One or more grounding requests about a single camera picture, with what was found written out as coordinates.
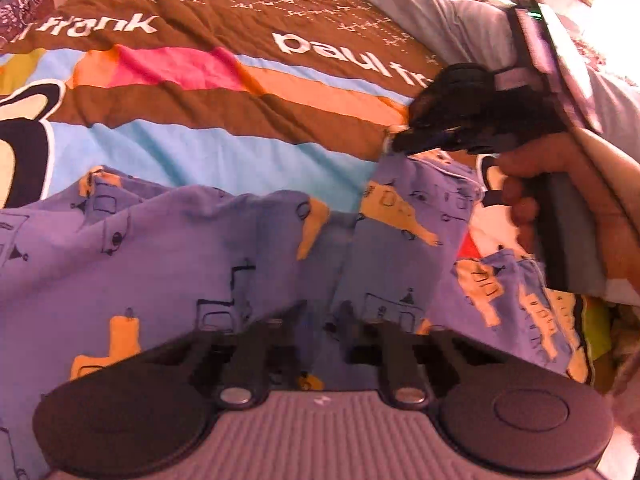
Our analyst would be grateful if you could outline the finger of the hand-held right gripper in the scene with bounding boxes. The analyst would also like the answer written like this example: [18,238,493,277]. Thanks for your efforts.
[385,126,481,157]

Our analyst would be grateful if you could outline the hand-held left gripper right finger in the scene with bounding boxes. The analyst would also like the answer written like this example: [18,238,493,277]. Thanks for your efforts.
[339,301,503,409]

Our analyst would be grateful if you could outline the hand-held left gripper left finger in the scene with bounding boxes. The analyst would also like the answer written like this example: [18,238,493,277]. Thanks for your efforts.
[125,300,308,409]

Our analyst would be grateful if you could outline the purple printed pants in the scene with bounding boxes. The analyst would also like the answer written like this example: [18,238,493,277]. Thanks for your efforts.
[0,152,592,480]

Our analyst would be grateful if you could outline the person's right hand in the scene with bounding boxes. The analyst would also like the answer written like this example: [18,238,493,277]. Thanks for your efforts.
[497,129,640,283]

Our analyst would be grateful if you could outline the white pillow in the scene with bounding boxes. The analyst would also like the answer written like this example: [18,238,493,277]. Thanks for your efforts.
[342,0,640,133]

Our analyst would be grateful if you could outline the colourful printed blanket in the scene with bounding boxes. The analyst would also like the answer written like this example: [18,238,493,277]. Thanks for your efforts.
[0,0,548,266]

